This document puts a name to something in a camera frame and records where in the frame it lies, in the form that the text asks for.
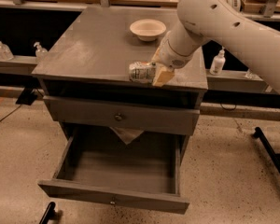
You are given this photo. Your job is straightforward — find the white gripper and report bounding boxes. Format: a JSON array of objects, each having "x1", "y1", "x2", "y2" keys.
[{"x1": 151, "y1": 31, "x2": 198, "y2": 87}]

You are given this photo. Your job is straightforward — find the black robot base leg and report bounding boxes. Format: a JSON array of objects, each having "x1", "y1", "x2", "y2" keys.
[{"x1": 253, "y1": 127, "x2": 280, "y2": 174}]

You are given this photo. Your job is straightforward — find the white paper under drawer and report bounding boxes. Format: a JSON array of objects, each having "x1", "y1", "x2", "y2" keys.
[{"x1": 111, "y1": 127, "x2": 143, "y2": 145}]

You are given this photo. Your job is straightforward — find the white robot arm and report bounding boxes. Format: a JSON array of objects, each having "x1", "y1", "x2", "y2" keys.
[{"x1": 152, "y1": 0, "x2": 280, "y2": 94}]

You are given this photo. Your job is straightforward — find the clear pump bottle far left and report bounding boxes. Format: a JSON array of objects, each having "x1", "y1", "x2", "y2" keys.
[{"x1": 0, "y1": 40, "x2": 14, "y2": 61}]

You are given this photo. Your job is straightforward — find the white pump lotion bottle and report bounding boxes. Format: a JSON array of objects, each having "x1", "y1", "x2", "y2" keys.
[{"x1": 209, "y1": 49, "x2": 226, "y2": 76}]

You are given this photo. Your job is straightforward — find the black leg bottom left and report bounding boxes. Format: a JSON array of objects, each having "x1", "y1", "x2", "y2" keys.
[{"x1": 39, "y1": 202, "x2": 56, "y2": 224}]

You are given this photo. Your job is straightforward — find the closed upper grey drawer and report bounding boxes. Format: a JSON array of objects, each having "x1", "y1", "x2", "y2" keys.
[{"x1": 44, "y1": 96, "x2": 200, "y2": 135}]

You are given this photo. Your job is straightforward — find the black floor cable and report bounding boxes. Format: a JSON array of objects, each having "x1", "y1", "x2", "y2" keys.
[{"x1": 0, "y1": 104, "x2": 23, "y2": 133}]

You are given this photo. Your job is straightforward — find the grey wooden drawer cabinet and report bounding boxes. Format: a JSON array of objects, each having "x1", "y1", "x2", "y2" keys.
[{"x1": 32, "y1": 6, "x2": 209, "y2": 216}]

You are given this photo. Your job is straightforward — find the open grey middle drawer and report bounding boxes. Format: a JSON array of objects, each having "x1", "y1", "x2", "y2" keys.
[{"x1": 38, "y1": 126, "x2": 189, "y2": 214}]

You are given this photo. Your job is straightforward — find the black power adapter box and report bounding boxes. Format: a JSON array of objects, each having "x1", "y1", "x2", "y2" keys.
[{"x1": 16, "y1": 88, "x2": 37, "y2": 105}]

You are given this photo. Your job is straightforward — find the clear plastic water bottle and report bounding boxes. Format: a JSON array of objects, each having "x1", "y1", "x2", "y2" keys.
[{"x1": 245, "y1": 69, "x2": 258, "y2": 79}]

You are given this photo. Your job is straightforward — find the white paper bowl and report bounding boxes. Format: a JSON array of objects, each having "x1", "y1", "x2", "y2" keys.
[{"x1": 130, "y1": 19, "x2": 166, "y2": 42}]

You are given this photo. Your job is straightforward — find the clear pump bottle near cabinet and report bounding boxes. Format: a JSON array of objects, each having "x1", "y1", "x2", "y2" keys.
[{"x1": 34, "y1": 42, "x2": 48, "y2": 62}]

